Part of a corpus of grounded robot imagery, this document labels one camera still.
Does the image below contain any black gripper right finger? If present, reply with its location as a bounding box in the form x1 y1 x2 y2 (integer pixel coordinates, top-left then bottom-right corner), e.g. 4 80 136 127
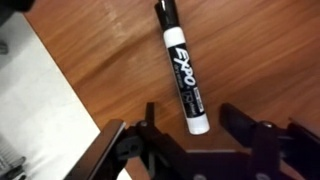
219 103 320 180

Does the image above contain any black Expo dry-erase marker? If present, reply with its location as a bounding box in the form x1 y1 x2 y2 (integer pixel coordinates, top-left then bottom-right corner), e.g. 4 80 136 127
154 0 210 135

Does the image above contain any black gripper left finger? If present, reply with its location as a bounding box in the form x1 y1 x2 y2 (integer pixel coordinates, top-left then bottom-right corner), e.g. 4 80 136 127
115 102 187 180

